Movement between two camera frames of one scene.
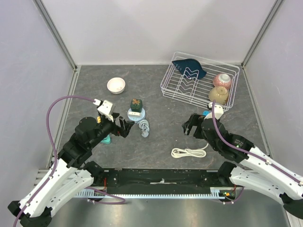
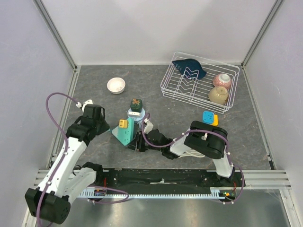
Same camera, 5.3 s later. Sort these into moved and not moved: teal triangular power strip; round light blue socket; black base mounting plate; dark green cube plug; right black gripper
Moved: right black gripper; teal triangular power strip
Not moved: dark green cube plug; black base mounting plate; round light blue socket
